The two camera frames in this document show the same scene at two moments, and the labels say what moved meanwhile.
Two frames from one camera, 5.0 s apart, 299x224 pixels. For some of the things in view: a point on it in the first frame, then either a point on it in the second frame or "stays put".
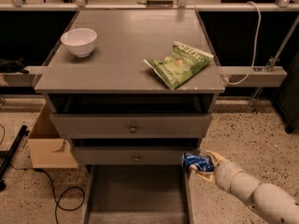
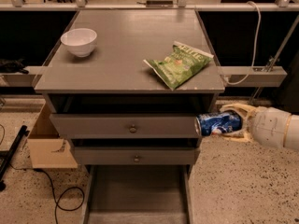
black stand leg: [7, 157] stays put
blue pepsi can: [201, 162] → [217, 122]
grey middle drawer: [132, 155] stays put
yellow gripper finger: [217, 159] → [248, 112]
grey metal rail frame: [232, 76] stays put
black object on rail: [15, 65] stays put
